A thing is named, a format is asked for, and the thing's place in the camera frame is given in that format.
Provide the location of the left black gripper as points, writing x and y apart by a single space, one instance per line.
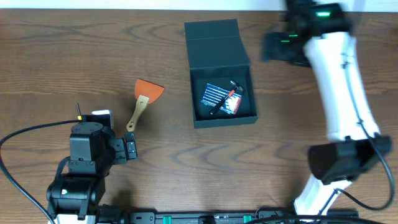
129 146

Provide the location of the orange scraper with tan handle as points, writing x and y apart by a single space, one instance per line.
145 94

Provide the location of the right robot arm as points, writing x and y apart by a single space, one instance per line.
320 36

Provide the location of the black red small hammer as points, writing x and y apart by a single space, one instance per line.
236 87

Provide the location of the black yellow screwdriver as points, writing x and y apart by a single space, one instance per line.
79 117

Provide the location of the dark green open box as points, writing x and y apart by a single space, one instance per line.
217 55

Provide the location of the blue precision screwdriver set case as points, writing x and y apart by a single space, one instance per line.
213 94

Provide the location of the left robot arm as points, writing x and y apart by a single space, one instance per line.
79 185

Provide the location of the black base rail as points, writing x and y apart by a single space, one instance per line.
110 214

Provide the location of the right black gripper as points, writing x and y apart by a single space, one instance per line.
277 48

